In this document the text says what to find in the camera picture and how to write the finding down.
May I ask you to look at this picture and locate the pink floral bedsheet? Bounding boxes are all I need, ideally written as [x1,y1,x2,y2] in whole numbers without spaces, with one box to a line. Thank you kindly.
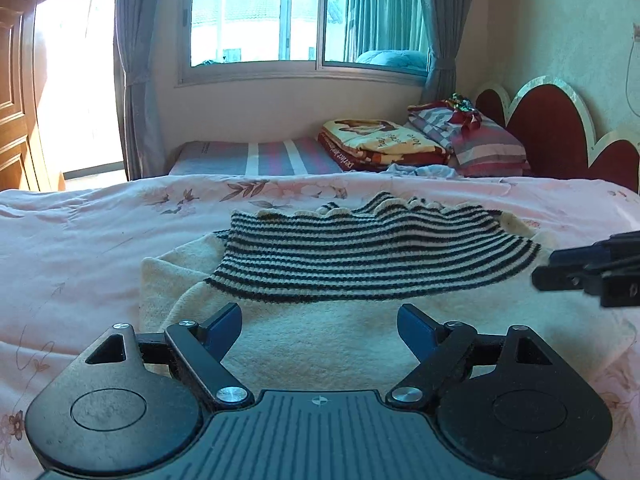
[0,172,640,480]

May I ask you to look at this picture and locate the grey curtain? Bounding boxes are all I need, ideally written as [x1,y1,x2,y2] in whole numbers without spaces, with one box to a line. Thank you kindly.
[416,0,474,107]
[115,0,167,182]

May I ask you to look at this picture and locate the folded printed yellow red blanket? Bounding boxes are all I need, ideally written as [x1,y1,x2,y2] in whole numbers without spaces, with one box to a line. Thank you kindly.
[318,118,452,170]

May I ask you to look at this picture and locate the cream knit sweater black stripes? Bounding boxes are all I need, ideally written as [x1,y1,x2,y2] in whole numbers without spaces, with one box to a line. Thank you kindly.
[137,191,624,397]

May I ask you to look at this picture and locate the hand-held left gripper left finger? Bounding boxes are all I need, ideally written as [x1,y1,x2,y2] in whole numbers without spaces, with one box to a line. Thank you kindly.
[84,302,256,410]

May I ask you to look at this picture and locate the sliding glass window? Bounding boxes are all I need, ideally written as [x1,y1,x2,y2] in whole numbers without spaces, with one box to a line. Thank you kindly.
[179,0,437,84]

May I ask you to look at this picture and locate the red scalloped headboard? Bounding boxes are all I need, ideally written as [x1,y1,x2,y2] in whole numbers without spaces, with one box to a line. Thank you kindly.
[474,74,640,189]

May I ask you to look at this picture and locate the folded striped sheet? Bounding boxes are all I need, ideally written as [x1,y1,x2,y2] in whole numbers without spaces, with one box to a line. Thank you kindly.
[405,101,477,154]

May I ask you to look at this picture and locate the brown wooden door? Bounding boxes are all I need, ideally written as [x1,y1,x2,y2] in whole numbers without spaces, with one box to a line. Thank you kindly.
[0,0,52,194]

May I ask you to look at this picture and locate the striped mattress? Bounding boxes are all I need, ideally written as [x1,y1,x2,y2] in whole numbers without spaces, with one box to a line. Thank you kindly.
[168,137,347,177]

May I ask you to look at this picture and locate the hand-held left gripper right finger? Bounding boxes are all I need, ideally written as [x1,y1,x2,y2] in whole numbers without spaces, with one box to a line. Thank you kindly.
[385,303,558,410]

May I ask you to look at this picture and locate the teal quilt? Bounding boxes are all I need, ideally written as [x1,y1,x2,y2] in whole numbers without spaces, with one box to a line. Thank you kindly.
[355,49,431,74]

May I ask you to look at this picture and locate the thin white cable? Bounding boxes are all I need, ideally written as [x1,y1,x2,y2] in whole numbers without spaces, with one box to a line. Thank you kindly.
[622,35,640,107]

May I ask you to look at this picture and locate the striped pillow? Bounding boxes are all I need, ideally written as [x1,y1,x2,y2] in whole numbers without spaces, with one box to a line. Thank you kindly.
[450,119,532,179]

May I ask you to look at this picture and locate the colourful shiny ornament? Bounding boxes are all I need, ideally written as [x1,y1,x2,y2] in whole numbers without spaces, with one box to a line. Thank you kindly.
[449,93,484,126]

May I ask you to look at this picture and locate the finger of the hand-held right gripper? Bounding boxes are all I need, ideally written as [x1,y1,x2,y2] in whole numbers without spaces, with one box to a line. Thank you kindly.
[531,265,640,309]
[548,231,640,272]

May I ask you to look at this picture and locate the light blue cloth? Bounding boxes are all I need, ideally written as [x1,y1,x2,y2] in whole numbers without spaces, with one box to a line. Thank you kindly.
[384,163,459,179]

